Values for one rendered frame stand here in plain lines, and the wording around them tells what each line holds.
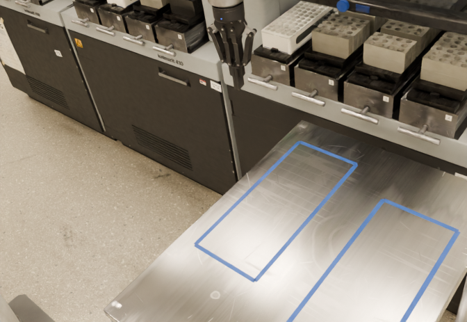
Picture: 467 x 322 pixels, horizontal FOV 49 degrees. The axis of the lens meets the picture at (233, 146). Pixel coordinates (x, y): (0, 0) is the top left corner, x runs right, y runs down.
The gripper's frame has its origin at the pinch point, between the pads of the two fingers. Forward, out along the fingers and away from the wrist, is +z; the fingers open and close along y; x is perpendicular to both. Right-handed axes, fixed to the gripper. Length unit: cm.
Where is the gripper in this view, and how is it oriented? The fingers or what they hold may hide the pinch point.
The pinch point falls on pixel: (238, 75)
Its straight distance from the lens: 133.1
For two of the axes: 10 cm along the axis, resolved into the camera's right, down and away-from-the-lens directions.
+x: -4.5, 6.1, -6.5
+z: 1.3, 7.6, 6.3
